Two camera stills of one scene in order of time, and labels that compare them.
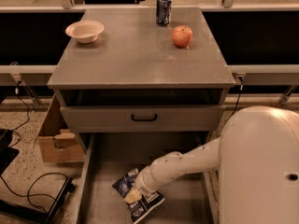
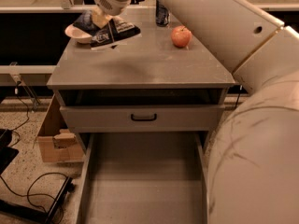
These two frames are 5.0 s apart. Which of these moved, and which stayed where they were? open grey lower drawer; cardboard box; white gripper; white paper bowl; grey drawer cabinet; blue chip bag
Moved: blue chip bag; white gripper
Stayed: cardboard box; grey drawer cabinet; open grey lower drawer; white paper bowl
